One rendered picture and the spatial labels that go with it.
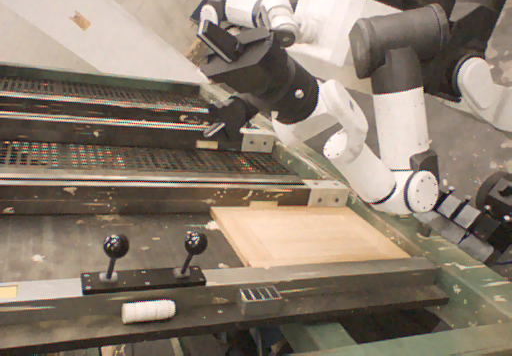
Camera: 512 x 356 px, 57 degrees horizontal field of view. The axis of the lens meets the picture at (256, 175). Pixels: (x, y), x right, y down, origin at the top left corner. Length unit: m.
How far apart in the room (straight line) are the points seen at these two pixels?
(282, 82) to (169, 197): 0.55
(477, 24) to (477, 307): 0.65
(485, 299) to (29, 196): 0.95
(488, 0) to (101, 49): 4.04
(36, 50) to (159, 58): 1.90
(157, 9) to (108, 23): 1.54
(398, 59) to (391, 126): 0.12
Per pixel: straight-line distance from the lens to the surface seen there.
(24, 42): 6.36
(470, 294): 1.07
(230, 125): 1.29
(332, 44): 1.00
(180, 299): 0.83
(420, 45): 0.90
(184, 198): 1.14
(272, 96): 0.67
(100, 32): 4.87
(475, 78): 1.28
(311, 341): 0.91
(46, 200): 1.10
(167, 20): 6.33
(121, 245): 0.70
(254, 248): 1.01
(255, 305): 0.84
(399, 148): 0.90
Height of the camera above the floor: 1.81
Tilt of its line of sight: 32 degrees down
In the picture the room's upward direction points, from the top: 55 degrees counter-clockwise
